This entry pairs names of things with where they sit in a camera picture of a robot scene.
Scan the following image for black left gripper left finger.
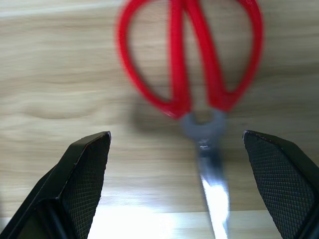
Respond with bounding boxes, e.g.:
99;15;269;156
0;130;112;239

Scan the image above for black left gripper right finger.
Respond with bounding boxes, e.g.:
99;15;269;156
242;129;319;239

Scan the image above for red-handled steel scissors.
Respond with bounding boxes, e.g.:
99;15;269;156
116;0;265;239

